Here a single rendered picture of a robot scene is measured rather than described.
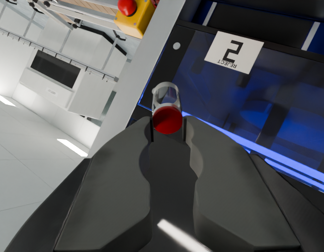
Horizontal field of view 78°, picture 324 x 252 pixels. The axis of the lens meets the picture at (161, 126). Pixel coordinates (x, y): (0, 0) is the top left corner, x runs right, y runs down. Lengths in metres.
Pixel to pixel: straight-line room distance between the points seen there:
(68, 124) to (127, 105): 6.77
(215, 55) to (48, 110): 7.69
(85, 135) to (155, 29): 6.25
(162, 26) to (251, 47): 0.19
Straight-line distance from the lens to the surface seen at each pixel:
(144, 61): 0.45
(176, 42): 0.44
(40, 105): 8.30
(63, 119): 7.38
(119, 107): 0.45
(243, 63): 0.40
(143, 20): 0.51
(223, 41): 0.42
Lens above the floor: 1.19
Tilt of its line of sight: 2 degrees up
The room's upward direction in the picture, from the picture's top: 154 degrees counter-clockwise
